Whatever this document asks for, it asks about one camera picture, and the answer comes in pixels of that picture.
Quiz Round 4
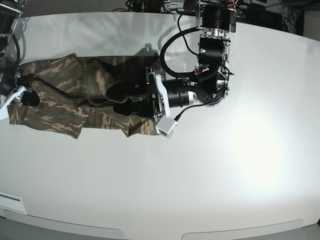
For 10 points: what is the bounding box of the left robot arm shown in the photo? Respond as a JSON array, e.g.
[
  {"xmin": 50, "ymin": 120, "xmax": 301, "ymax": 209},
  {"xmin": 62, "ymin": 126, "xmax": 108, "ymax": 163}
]
[{"xmin": 105, "ymin": 0, "xmax": 236, "ymax": 122}]

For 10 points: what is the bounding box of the white label plate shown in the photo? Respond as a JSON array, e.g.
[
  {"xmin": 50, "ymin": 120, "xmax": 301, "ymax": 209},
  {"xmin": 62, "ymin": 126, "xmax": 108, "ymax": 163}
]
[{"xmin": 0, "ymin": 192, "xmax": 27, "ymax": 215}]

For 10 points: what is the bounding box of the camouflage T-shirt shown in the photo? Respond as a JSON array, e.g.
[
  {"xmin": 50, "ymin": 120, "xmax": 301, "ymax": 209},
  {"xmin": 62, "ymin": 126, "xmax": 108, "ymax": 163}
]
[{"xmin": 8, "ymin": 53, "xmax": 160, "ymax": 139}]

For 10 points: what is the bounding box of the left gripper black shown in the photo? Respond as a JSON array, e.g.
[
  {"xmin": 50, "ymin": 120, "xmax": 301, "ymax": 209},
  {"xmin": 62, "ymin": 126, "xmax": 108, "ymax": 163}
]
[{"xmin": 105, "ymin": 67, "xmax": 199, "ymax": 123}]

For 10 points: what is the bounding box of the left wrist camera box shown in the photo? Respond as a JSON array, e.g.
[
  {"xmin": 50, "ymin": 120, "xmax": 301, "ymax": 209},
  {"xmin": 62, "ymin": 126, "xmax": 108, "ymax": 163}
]
[{"xmin": 155, "ymin": 116, "xmax": 178, "ymax": 139}]

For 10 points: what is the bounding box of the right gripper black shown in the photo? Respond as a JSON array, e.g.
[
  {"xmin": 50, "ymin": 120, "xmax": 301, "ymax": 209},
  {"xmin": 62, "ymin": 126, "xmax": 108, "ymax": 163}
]
[{"xmin": 0, "ymin": 72, "xmax": 40, "ymax": 107}]

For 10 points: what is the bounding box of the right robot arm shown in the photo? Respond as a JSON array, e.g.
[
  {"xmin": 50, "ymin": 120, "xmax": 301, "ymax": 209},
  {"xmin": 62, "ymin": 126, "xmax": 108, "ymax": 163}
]
[{"xmin": 0, "ymin": 0, "xmax": 40, "ymax": 110}]

